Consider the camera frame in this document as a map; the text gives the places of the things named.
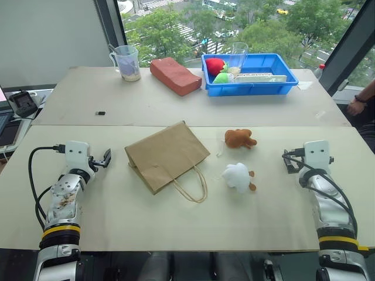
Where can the white flat box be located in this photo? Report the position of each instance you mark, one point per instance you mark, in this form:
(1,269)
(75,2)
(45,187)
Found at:
(259,78)

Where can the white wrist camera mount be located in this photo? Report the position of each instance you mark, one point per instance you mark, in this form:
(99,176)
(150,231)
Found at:
(316,153)
(76,152)

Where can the person's forearm with black wristband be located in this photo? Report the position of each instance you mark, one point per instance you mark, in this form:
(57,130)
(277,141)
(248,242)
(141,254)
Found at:
(366,93)

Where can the red strawberry plush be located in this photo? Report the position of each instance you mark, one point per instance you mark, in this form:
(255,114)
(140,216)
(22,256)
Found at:
(215,65)

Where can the clear drinking glass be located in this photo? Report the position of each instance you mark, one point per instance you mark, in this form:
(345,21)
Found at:
(238,58)

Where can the dark window frame post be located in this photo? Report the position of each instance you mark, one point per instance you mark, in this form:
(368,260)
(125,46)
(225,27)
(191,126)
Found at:
(120,32)

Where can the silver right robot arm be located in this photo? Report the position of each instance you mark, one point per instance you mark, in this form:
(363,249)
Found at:
(334,210)

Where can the black device with screen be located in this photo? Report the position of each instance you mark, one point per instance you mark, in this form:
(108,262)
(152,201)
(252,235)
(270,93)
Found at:
(22,102)

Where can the dark laptop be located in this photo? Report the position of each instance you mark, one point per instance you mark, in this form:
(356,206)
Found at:
(6,128)

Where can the green plush toy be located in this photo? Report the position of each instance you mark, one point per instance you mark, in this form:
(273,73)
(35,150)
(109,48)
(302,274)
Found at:
(222,78)

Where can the clear plastic measuring cup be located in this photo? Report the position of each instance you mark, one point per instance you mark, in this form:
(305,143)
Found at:
(126,63)

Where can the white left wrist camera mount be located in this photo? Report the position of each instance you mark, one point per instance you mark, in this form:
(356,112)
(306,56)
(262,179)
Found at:
(76,152)

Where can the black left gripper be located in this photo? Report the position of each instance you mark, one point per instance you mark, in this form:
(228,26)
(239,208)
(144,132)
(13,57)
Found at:
(94,162)

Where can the dark window frame pillar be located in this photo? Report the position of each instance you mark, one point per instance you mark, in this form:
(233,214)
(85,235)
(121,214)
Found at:
(347,47)

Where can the white plush toy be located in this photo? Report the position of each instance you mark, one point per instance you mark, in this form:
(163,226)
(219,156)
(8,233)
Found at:
(237,175)

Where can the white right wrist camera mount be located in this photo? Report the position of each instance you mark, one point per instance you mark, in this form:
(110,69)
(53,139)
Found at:
(316,153)

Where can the red brick block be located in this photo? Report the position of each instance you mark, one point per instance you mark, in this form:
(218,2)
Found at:
(175,75)

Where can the plastic bottle with red cap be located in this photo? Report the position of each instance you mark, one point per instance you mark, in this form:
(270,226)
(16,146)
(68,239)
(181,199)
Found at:
(319,70)

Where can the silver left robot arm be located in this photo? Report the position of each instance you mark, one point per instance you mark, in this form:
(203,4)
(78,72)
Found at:
(63,202)

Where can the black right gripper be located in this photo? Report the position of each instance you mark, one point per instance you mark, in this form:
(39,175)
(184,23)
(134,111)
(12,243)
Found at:
(293,165)

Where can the brown plush toy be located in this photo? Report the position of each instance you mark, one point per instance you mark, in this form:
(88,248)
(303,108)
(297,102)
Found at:
(238,138)

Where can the blue plastic bin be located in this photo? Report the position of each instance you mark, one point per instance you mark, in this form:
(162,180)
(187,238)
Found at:
(252,74)

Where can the person's bare hand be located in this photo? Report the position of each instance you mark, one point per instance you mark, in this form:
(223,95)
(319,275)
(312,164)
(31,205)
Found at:
(355,107)

